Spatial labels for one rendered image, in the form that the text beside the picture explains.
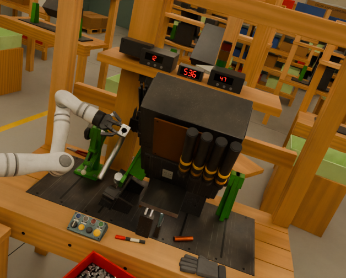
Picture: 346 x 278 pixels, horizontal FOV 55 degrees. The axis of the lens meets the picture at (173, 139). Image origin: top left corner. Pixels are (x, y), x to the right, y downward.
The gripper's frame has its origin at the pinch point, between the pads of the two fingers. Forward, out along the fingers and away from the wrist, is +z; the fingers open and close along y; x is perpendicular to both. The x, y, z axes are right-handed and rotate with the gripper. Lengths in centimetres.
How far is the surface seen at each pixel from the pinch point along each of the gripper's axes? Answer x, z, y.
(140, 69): -9.2, -6.1, 28.1
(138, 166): -5.1, 14.4, -12.8
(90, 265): -9, 16, -57
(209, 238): 7, 60, -25
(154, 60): -11.8, -2.1, 34.4
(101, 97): 29.3, -23.1, 20.2
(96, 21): 713, -299, 462
